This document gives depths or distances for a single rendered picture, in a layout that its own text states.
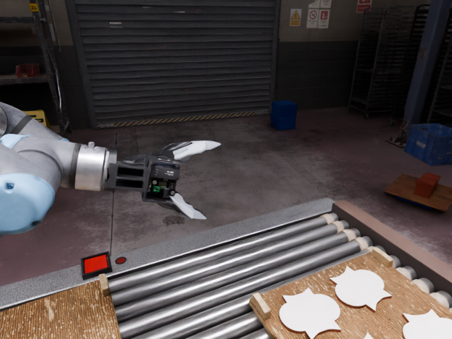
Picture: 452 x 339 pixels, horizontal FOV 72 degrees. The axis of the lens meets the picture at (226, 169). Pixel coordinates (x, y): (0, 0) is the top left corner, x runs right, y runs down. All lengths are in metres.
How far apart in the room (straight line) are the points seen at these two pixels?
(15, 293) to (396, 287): 0.97
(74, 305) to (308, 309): 0.55
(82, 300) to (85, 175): 0.42
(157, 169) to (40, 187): 0.18
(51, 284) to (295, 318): 0.63
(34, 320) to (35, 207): 0.49
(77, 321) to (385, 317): 0.69
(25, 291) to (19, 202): 0.59
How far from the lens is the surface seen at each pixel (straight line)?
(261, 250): 0.97
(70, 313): 0.86
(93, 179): 0.54
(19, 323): 0.90
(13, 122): 0.82
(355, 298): 0.86
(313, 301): 0.82
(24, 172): 0.45
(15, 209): 0.44
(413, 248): 1.07
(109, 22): 5.18
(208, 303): 0.84
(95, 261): 0.99
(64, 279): 0.99
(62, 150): 0.54
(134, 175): 0.54
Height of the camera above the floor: 1.54
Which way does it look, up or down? 25 degrees down
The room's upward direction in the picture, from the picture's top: straight up
